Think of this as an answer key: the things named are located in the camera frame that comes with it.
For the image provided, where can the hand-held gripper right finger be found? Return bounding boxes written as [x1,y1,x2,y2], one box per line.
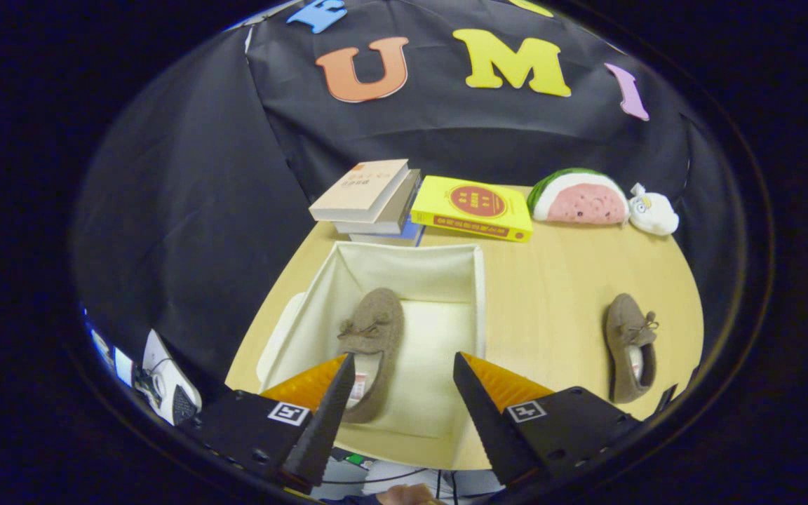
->
[453,352,643,490]

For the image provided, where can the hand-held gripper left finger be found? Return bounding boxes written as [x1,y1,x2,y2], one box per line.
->
[194,353,356,492]

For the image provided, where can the cream fabric storage box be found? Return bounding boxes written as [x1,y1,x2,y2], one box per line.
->
[257,241,487,469]

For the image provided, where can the brown shoe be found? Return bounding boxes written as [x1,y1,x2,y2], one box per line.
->
[604,293,659,404]
[335,288,405,424]

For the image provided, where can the person's light clothing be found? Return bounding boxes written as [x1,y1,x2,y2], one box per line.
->
[309,449,506,505]

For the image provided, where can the white and black object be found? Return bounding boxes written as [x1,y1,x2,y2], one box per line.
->
[134,330,203,426]

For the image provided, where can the blue book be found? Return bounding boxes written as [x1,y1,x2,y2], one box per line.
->
[348,217,426,248]

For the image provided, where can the yellow book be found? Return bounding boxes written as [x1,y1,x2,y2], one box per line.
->
[410,175,534,243]

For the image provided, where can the grey book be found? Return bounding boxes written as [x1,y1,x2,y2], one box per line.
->
[332,168,422,236]

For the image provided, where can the beige book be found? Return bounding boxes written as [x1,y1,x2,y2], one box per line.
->
[309,159,412,223]

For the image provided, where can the watermelon plush toy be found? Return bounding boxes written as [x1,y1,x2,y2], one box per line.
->
[527,168,631,226]

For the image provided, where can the black backdrop cloth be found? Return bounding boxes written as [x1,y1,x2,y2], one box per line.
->
[74,0,734,408]

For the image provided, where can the white plush toy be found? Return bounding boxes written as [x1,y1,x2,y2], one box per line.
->
[628,183,680,236]

